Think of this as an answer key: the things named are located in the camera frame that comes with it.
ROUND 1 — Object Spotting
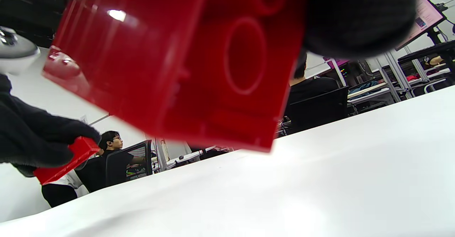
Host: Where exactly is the person's left hand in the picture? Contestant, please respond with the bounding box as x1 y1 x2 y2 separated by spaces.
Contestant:
0 74 102 178

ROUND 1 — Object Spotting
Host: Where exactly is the person's right hand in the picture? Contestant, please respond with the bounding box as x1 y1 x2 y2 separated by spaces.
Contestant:
302 0 420 59

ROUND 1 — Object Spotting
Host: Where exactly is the single red toy brick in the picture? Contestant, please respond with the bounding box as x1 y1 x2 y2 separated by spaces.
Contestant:
33 136 101 186

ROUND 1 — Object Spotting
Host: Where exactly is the stack of red toy bricks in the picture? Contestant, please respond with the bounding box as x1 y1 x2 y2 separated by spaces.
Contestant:
42 0 310 153

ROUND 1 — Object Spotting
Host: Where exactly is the computer monitor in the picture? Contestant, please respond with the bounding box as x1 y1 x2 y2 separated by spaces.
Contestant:
395 0 447 52

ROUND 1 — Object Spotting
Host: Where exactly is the black mesh office chair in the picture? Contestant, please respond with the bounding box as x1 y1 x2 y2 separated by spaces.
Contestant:
105 140 154 188

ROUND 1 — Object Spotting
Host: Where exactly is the black swivel office chair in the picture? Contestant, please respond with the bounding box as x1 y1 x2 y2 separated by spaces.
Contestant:
286 86 349 135

